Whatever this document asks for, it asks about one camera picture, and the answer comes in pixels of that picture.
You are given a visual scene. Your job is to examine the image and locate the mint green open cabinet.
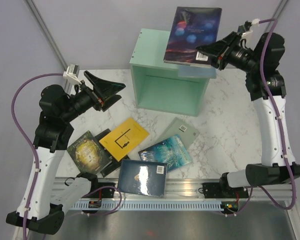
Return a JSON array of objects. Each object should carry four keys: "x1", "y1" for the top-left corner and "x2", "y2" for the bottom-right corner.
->
[{"x1": 130, "y1": 28, "x2": 209, "y2": 117}]

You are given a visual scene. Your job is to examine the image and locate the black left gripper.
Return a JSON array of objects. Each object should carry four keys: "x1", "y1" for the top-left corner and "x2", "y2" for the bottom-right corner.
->
[{"x1": 61, "y1": 70, "x2": 126, "y2": 122}]

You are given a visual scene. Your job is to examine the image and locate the teal ocean cover book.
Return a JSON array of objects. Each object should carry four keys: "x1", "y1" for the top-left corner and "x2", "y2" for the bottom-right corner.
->
[{"x1": 138, "y1": 134, "x2": 193, "y2": 173}]

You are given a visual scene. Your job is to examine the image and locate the black glossy book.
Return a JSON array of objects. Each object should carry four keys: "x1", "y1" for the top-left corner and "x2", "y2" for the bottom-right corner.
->
[{"x1": 94, "y1": 128, "x2": 122, "y2": 178}]

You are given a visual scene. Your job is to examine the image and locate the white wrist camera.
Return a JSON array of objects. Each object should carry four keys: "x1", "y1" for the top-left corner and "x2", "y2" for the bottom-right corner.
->
[
  {"x1": 237, "y1": 18, "x2": 261, "y2": 40},
  {"x1": 62, "y1": 64, "x2": 82, "y2": 86}
]

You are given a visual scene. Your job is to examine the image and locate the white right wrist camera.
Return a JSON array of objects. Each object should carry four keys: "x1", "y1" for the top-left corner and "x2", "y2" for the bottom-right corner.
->
[{"x1": 237, "y1": 18, "x2": 261, "y2": 40}]

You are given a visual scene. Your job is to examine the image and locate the aluminium rail base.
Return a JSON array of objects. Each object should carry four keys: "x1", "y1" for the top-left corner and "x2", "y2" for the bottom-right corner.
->
[{"x1": 49, "y1": 177, "x2": 293, "y2": 201}]

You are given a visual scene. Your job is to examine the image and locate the yellow hardcover book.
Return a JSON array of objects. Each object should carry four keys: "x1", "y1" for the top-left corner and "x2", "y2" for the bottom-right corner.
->
[{"x1": 99, "y1": 117, "x2": 150, "y2": 162}]

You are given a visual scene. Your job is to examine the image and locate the green Alice Wonderland book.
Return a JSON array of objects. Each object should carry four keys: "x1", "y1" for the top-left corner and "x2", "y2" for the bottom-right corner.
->
[{"x1": 67, "y1": 130, "x2": 110, "y2": 175}]

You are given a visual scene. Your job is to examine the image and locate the purple night sky book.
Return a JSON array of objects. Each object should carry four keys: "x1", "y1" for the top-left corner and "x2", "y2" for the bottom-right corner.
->
[{"x1": 163, "y1": 6, "x2": 222, "y2": 68}]

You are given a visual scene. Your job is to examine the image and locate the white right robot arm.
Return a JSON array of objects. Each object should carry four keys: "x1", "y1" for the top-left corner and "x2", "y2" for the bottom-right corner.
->
[{"x1": 196, "y1": 32, "x2": 300, "y2": 197}]

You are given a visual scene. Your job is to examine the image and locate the pale green grey book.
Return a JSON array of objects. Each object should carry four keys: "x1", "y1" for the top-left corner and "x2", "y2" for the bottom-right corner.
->
[{"x1": 158, "y1": 117, "x2": 200, "y2": 149}]

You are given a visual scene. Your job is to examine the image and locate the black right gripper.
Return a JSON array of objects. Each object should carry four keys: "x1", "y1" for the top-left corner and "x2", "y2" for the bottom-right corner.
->
[{"x1": 194, "y1": 31, "x2": 260, "y2": 74}]

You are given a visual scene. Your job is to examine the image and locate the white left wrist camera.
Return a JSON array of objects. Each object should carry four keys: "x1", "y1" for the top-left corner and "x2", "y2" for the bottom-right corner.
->
[{"x1": 62, "y1": 64, "x2": 82, "y2": 86}]

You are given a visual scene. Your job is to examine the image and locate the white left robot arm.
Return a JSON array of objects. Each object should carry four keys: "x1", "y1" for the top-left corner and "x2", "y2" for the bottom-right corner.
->
[{"x1": 6, "y1": 69, "x2": 125, "y2": 235}]

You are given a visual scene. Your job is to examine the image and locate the light blue cable duct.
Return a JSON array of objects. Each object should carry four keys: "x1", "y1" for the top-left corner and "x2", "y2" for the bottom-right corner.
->
[{"x1": 71, "y1": 199, "x2": 238, "y2": 212}]

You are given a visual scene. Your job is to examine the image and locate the dark blue hardcover book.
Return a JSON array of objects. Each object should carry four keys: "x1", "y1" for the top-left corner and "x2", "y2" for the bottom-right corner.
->
[{"x1": 117, "y1": 159, "x2": 168, "y2": 198}]

